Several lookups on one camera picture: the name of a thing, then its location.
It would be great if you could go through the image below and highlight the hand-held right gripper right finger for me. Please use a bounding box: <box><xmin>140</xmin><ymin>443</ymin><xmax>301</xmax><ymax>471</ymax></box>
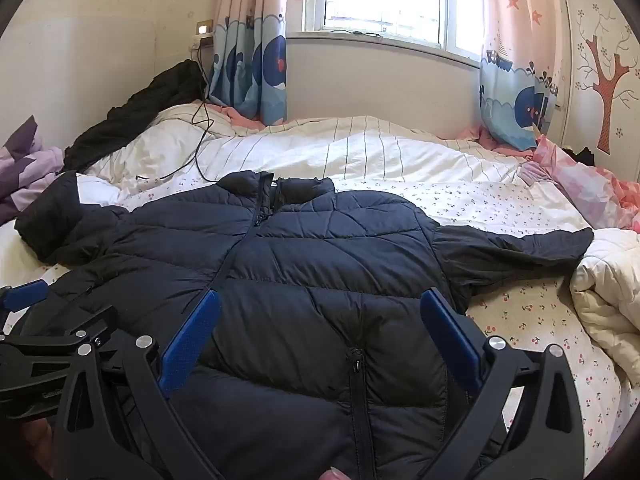
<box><xmin>417</xmin><ymin>287</ymin><xmax>586</xmax><ymax>480</ymax></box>

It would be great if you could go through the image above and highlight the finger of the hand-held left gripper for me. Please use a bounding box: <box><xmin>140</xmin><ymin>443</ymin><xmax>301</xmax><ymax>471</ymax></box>
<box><xmin>0</xmin><ymin>280</ymin><xmax>49</xmax><ymax>321</ymax></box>
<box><xmin>0</xmin><ymin>305</ymin><xmax>121</xmax><ymax>418</ymax></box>

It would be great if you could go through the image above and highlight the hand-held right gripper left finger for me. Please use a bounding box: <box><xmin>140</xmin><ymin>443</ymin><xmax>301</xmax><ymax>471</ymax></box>
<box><xmin>52</xmin><ymin>289</ymin><xmax>223</xmax><ymax>480</ymax></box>

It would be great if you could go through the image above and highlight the dark navy puffer jacket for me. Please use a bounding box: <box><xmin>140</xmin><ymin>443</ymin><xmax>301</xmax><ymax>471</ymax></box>
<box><xmin>14</xmin><ymin>170</ymin><xmax>596</xmax><ymax>480</ymax></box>

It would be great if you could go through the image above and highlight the cherry print bed sheet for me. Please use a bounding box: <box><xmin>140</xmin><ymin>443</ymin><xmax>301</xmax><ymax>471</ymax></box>
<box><xmin>0</xmin><ymin>175</ymin><xmax>628</xmax><ymax>466</ymax></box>

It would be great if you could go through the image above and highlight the purple cloth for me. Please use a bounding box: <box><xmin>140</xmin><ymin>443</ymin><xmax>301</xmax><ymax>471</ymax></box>
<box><xmin>0</xmin><ymin>115</ymin><xmax>66</xmax><ymax>226</ymax></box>

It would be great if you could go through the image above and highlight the cream quilted blanket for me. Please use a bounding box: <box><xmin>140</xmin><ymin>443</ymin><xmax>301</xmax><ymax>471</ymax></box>
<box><xmin>570</xmin><ymin>227</ymin><xmax>640</xmax><ymax>376</ymax></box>

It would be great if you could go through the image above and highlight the pink patterned blanket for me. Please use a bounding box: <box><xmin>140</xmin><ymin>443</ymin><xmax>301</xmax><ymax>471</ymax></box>
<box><xmin>520</xmin><ymin>135</ymin><xmax>640</xmax><ymax>234</ymax></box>

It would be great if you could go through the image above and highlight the black garment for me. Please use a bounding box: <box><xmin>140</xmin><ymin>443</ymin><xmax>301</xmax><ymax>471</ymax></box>
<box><xmin>62</xmin><ymin>59</ymin><xmax>208</xmax><ymax>173</ymax></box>

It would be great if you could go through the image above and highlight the striped white duvet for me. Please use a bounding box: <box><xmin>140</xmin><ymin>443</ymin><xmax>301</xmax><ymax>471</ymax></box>
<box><xmin>95</xmin><ymin>102</ymin><xmax>531</xmax><ymax>186</ymax></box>

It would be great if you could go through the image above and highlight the small dark cloth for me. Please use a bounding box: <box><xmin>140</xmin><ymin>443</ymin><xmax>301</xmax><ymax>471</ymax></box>
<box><xmin>561</xmin><ymin>144</ymin><xmax>597</xmax><ymax>167</ymax></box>

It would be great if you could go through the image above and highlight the pink and blue cartoon curtain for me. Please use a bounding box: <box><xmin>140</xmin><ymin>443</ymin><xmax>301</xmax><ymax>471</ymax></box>
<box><xmin>477</xmin><ymin>0</ymin><xmax>574</xmax><ymax>152</ymax></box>
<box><xmin>207</xmin><ymin>0</ymin><xmax>289</xmax><ymax>127</ymax></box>

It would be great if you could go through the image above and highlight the red tree sticker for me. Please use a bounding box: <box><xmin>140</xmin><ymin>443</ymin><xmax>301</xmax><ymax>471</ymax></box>
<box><xmin>574</xmin><ymin>4</ymin><xmax>640</xmax><ymax>154</ymax></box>

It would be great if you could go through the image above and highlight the black charging cable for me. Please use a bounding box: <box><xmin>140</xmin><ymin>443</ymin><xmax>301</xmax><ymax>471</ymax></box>
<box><xmin>136</xmin><ymin>42</ymin><xmax>226</xmax><ymax>183</ymax></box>

